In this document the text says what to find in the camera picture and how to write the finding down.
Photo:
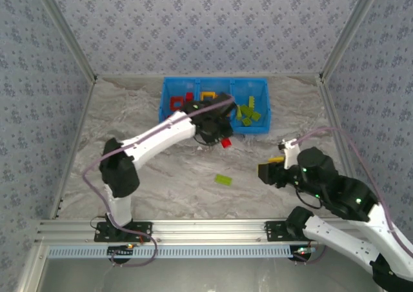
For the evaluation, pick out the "long aluminium extrusion rail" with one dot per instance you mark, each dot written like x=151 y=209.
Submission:
x=206 y=230

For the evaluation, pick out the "yellow lego window frame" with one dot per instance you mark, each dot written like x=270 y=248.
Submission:
x=208 y=93

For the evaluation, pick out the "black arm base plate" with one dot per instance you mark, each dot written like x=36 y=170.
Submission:
x=100 y=237
x=274 y=234

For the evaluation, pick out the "right arm white wrist camera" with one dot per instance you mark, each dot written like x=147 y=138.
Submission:
x=290 y=153

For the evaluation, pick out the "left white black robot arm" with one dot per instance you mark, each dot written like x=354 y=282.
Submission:
x=161 y=134

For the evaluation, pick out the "aluminium table side rail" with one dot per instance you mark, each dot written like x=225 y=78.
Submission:
x=75 y=140
x=335 y=118

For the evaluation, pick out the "blue three-compartment plastic bin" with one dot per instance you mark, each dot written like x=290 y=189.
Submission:
x=180 y=85

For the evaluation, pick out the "small black controller board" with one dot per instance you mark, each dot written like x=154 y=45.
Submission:
x=121 y=250
x=303 y=250

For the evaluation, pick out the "small green lego brick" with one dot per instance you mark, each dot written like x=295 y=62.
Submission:
x=247 y=122
x=257 y=115

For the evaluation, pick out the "red lego window frame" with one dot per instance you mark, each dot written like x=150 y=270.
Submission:
x=177 y=97

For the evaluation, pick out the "aluminium corner post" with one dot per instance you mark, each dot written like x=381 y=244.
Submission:
x=67 y=31
x=350 y=31

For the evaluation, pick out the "thin aluminium table edge rail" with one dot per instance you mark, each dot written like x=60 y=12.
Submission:
x=290 y=75

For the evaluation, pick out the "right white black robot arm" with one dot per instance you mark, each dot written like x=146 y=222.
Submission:
x=338 y=237

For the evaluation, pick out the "grey metal panel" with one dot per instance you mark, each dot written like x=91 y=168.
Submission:
x=206 y=276

